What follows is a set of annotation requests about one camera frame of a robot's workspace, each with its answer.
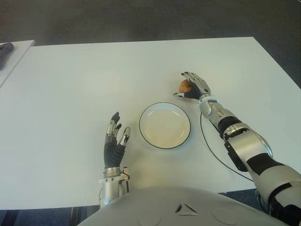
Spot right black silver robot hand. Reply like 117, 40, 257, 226
173, 71, 212, 101

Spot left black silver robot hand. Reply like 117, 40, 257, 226
103, 112, 131, 169

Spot red yellow apple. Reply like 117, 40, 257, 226
178, 79, 192, 93

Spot white plate with black rim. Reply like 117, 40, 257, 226
138, 101, 192, 150

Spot grey robot torso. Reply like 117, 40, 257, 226
77, 186, 286, 226

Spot dark grey object on side table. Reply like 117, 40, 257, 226
0, 42, 15, 70

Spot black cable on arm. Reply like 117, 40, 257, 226
199, 110, 254, 182

